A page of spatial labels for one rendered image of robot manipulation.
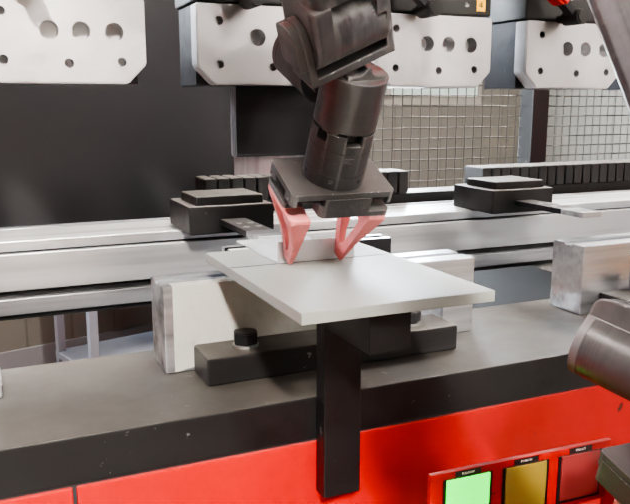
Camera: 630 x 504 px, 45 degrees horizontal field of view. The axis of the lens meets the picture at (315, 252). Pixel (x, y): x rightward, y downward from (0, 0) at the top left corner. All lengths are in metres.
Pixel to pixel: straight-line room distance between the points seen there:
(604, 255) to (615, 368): 0.49
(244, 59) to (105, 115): 0.55
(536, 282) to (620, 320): 0.74
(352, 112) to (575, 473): 0.40
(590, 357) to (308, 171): 0.29
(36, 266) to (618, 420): 0.75
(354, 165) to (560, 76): 0.39
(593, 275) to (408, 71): 0.40
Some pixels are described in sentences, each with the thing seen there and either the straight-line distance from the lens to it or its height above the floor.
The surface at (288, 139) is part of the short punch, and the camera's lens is 0.85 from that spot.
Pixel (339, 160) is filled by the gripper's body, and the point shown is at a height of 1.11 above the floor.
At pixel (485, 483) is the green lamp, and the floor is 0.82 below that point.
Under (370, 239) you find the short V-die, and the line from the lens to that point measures 0.90.
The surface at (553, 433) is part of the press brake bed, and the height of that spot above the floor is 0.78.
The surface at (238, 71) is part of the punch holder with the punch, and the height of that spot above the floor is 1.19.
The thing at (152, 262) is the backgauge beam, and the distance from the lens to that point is 1.07.
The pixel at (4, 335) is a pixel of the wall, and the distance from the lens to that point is 3.51.
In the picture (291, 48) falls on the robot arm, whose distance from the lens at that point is 0.61.
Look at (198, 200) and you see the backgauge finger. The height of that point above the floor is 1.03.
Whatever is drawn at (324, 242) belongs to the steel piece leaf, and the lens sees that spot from 0.78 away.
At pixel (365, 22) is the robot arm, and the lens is 0.61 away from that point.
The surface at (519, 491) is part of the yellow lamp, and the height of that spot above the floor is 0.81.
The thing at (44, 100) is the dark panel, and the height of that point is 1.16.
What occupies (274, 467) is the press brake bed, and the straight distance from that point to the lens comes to 0.77.
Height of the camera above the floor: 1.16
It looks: 11 degrees down
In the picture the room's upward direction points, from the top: straight up
